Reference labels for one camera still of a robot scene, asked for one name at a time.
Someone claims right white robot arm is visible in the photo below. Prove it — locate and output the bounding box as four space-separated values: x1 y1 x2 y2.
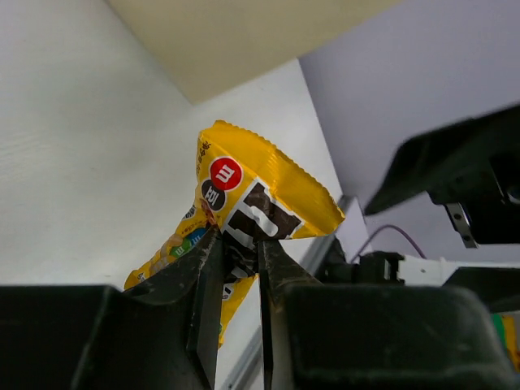
364 106 519 316

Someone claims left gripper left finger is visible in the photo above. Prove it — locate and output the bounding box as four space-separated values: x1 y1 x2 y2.
1 228 224 389

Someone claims brown paper bag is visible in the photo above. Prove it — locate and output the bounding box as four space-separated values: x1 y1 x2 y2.
109 0 396 103

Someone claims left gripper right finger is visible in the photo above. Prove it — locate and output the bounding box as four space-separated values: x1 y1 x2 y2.
256 239 519 390

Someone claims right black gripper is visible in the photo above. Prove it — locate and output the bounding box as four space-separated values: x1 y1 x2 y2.
364 105 519 249

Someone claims yellow candy packet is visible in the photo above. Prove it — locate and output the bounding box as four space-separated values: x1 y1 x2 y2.
123 120 345 342

